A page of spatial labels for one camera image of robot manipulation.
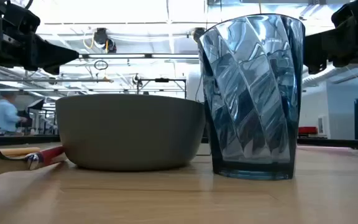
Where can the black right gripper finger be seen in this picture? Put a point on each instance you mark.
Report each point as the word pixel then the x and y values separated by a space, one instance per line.
pixel 319 49

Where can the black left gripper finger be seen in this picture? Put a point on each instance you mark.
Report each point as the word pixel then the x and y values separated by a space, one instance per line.
pixel 51 59

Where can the black ceiling mounted device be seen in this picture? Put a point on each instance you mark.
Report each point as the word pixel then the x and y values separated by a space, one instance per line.
pixel 102 39

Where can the person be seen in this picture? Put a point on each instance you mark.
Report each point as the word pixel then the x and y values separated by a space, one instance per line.
pixel 2 113

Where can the red box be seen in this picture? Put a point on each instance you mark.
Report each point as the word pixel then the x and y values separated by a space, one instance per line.
pixel 308 130

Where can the grey round bowl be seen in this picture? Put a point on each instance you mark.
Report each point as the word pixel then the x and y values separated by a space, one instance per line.
pixel 129 130

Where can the black overhead rail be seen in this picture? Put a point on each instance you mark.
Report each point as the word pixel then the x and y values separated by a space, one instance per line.
pixel 135 56

